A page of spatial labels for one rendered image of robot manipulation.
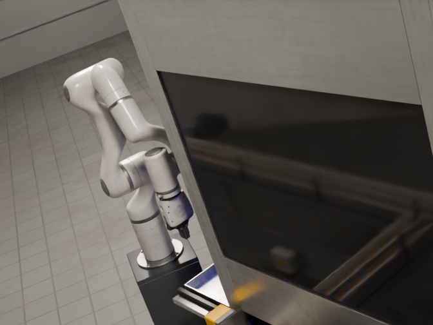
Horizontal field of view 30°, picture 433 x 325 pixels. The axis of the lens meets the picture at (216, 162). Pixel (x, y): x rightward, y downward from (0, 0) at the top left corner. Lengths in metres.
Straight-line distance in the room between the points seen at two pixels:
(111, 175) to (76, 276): 2.24
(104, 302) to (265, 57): 3.22
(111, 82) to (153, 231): 0.67
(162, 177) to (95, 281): 2.44
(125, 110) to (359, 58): 1.29
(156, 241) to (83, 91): 0.66
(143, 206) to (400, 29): 1.79
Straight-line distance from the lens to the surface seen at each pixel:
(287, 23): 1.62
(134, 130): 2.65
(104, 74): 2.71
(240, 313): 2.44
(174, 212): 2.69
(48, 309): 4.95
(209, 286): 2.86
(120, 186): 2.97
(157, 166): 2.61
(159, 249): 3.12
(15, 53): 10.42
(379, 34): 1.46
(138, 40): 2.11
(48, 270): 5.36
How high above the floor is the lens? 2.40
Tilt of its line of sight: 24 degrees down
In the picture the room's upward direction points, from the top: 19 degrees counter-clockwise
